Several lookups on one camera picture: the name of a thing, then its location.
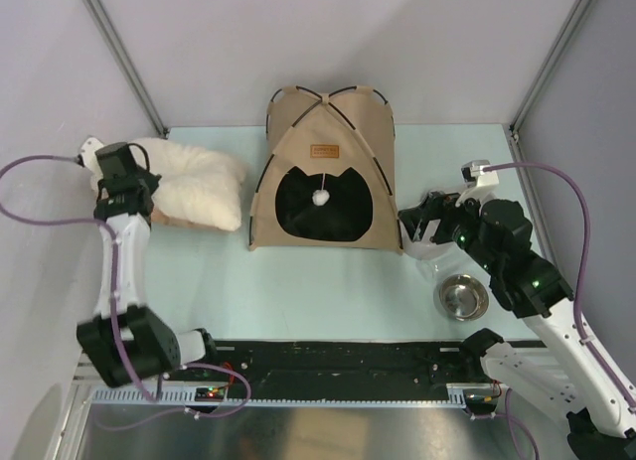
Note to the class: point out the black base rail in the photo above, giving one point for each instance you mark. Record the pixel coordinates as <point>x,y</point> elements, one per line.
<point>349,369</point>

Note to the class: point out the clear plastic water bottle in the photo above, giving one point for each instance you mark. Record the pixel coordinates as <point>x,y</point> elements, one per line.
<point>428,270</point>

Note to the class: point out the aluminium frame post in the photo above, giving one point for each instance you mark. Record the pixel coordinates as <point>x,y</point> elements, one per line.
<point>575,17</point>
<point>104,24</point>

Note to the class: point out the white slotted cable duct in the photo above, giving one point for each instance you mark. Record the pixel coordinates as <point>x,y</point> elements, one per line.
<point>182,395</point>

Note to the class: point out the white pompom toy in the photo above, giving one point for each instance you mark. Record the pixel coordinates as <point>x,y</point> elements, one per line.
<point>320,197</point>

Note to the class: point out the white fluffy cushion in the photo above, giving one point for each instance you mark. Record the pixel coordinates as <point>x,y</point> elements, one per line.
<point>198,188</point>

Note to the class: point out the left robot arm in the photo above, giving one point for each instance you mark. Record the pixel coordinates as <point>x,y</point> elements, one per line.
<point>126,341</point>

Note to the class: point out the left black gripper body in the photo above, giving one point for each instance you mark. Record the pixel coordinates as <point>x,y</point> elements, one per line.
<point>147,180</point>

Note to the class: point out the right aluminium frame post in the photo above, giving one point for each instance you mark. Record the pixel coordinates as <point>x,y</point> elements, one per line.
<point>575,17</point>

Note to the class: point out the beige pet tent fabric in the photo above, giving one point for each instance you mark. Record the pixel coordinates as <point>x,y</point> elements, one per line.
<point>323,182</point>

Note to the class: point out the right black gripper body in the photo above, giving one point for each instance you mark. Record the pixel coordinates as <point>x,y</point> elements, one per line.
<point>458,222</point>

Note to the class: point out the stainless steel pet bowl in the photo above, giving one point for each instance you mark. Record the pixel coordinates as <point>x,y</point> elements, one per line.
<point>463,297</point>

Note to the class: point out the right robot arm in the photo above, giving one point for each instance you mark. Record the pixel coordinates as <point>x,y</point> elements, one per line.
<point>496,235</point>

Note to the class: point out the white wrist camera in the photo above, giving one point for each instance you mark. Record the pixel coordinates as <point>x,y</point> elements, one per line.
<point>87,156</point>
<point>480,184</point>

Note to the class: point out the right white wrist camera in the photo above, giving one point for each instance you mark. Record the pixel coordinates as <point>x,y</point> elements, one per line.
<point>480,184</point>

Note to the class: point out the grey double pet feeder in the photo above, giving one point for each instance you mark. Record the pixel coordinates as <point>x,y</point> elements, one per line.
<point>425,249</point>

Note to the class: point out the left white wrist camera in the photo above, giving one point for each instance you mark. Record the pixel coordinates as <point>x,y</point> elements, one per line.
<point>87,156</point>

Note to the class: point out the left aluminium frame post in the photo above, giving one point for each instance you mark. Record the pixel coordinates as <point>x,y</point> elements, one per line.
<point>104,24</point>

